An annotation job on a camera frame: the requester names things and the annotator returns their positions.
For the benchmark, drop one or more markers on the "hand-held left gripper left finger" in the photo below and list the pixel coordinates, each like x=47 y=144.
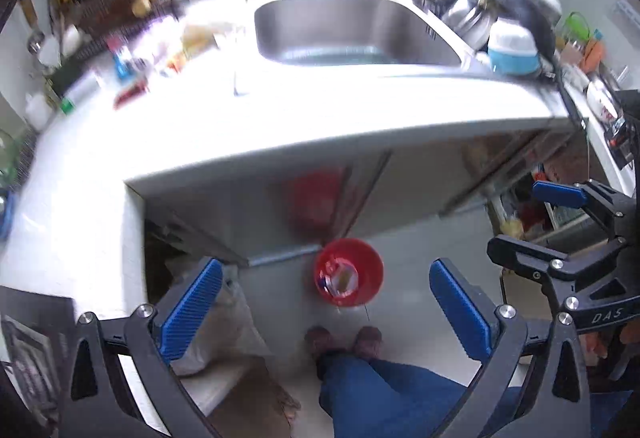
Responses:
x=192 y=308

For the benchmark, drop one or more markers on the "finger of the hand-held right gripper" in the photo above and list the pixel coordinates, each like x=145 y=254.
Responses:
x=560 y=193
x=530 y=263

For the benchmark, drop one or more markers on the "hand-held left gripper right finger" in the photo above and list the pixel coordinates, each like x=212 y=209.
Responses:
x=460 y=313

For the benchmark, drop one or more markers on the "red plastic bucket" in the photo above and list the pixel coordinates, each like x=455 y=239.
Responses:
x=350 y=275

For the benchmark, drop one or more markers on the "red sauce packet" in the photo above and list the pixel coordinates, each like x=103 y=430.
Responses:
x=131 y=93

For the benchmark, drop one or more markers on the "green white medicine box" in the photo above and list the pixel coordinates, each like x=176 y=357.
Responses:
x=80 y=90

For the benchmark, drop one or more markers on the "person's right hand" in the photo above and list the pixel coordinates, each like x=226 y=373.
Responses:
x=593 y=345

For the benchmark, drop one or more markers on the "person's right shoe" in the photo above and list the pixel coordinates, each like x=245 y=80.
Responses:
x=367 y=338

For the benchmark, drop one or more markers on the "steel black kettle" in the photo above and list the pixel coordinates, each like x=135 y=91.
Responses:
x=627 y=123

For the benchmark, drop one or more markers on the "floral ceramic bowl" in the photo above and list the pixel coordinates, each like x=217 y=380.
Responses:
x=602 y=103

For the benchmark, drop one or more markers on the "person's leg in jeans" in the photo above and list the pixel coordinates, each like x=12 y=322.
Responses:
x=400 y=393

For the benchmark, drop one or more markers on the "steel under-counter cabinet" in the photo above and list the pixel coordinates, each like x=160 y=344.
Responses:
x=400 y=188

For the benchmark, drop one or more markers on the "white blue bowl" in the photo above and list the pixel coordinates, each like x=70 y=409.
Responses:
x=515 y=48

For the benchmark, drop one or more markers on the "green plastic container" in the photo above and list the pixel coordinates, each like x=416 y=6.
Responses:
x=577 y=28

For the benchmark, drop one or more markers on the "black wok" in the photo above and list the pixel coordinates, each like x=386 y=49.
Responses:
x=525 y=13

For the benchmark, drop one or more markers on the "steel bowl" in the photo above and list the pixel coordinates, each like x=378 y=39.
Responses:
x=467 y=20

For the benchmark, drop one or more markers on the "pink blue package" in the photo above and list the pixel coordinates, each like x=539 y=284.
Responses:
x=120 y=58

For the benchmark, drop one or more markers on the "stainless steel sink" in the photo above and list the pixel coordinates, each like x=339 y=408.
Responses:
x=350 y=28

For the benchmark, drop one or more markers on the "ginger root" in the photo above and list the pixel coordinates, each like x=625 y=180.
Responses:
x=142 y=3

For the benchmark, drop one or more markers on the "white wall outlet strip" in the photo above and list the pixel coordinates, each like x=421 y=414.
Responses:
x=627 y=10

